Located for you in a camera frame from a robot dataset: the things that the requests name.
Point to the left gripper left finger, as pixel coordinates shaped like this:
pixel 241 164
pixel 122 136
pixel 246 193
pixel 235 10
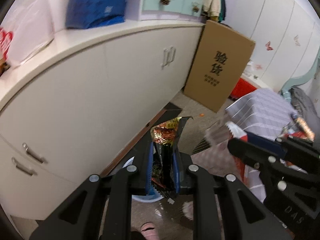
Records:
pixel 141 184

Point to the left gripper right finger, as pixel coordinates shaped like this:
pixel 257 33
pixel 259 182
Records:
pixel 181 173

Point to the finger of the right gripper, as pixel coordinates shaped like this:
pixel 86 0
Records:
pixel 252 153
pixel 300 147

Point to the black orange snack wrapper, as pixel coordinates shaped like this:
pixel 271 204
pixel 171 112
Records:
pixel 165 138

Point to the orange red snack bag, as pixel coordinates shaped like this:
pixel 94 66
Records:
pixel 301 123

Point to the grey checked bed sheet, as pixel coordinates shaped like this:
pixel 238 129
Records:
pixel 262 112

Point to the pink slipper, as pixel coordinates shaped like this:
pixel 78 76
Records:
pixel 149 231

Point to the grey quilt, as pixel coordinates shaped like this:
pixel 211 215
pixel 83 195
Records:
pixel 302 103

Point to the red white storage bench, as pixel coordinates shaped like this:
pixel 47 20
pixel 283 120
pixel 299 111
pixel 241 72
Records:
pixel 241 89

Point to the mint green bed headboard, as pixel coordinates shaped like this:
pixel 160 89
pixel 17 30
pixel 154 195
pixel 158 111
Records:
pixel 300 80

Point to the cream lower cabinet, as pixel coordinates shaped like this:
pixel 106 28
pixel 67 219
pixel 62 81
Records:
pixel 74 118

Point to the tall brown cardboard box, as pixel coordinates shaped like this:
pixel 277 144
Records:
pixel 221 58

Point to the white wardrobe doors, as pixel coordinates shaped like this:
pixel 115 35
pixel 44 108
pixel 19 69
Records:
pixel 290 27

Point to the right pine cone ornament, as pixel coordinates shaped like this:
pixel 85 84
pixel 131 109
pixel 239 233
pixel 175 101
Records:
pixel 195 9

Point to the pine cone ornament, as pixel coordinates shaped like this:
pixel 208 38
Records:
pixel 195 9
pixel 164 2

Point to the hanging clothes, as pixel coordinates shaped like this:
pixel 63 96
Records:
pixel 214 10

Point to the left pine cone ornament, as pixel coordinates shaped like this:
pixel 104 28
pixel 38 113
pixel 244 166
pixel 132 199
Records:
pixel 164 2

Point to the mint green drawer unit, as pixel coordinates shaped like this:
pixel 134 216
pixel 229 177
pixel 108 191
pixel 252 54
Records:
pixel 185 10

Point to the blue plastic bag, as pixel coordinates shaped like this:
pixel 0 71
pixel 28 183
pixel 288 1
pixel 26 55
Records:
pixel 85 14

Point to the white red printed bag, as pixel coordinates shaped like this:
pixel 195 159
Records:
pixel 26 29

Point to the pink butterfly wall sticker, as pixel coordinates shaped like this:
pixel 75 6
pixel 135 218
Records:
pixel 268 46

